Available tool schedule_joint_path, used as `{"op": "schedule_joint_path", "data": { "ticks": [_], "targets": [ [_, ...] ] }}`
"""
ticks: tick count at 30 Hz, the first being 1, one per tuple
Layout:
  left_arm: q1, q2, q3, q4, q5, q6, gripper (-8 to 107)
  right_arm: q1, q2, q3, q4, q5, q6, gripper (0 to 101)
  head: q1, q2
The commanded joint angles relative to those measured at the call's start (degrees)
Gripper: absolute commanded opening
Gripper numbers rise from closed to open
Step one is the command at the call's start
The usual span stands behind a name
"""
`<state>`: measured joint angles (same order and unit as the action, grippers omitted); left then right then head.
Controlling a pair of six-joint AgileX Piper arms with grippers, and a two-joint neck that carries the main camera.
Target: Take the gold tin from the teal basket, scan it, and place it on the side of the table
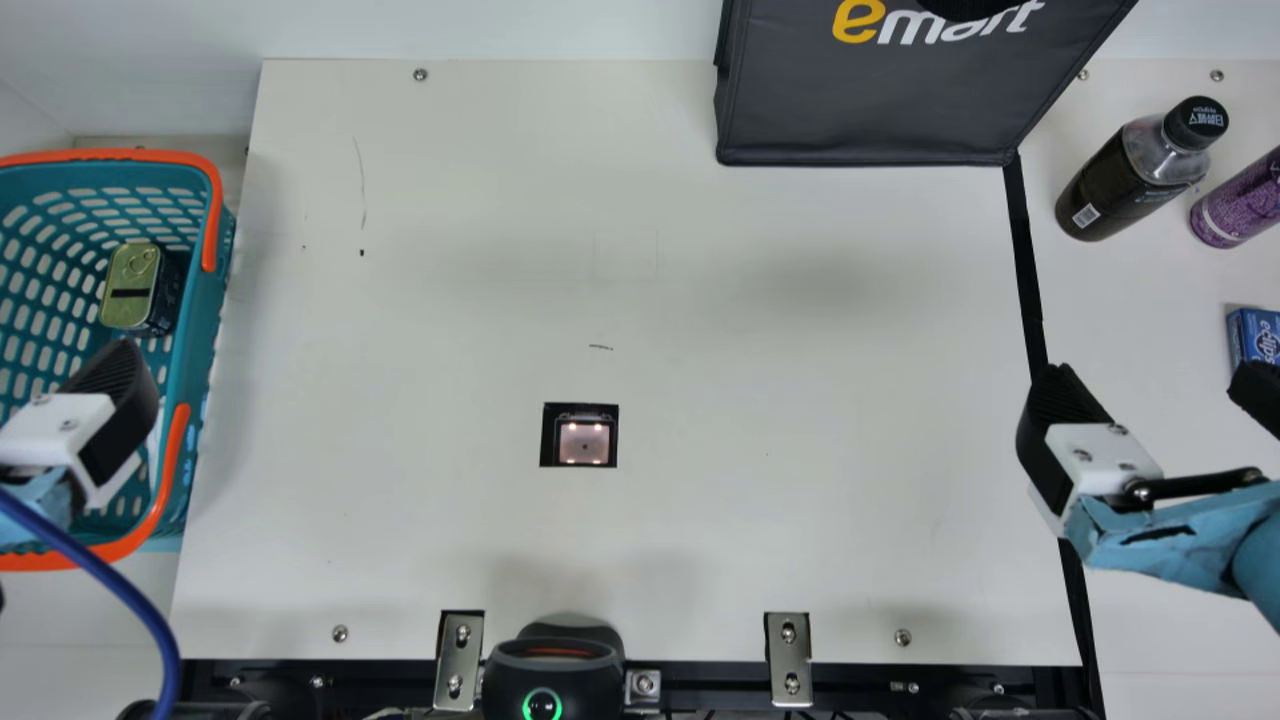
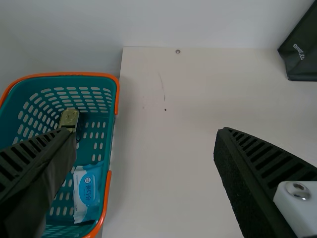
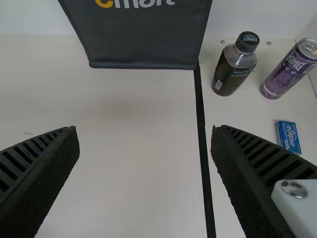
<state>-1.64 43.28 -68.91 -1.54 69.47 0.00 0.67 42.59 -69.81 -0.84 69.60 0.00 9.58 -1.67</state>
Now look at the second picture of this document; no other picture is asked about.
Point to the white blue wet wipes pack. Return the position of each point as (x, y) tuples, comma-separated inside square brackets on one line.
[(86, 191)]

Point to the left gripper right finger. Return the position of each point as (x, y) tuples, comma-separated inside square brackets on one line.
[(247, 173)]

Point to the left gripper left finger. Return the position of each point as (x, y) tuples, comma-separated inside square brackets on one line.
[(29, 178)]

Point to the teal shopping basket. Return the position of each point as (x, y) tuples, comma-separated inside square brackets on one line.
[(15, 104)]

